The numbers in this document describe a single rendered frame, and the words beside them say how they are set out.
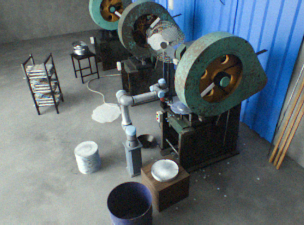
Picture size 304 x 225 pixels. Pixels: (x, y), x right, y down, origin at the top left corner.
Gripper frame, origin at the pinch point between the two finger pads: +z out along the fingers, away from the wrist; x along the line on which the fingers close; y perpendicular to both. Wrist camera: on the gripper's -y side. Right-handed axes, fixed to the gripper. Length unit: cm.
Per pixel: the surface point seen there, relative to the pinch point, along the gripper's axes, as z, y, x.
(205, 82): -34, 29, 55
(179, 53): -56, -9, 26
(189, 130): 23.5, 24.2, 21.6
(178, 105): 3.8, -2.5, 8.0
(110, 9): -109, -224, -156
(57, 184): 37, 93, -137
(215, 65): -47, 23, 67
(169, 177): 44, 76, 4
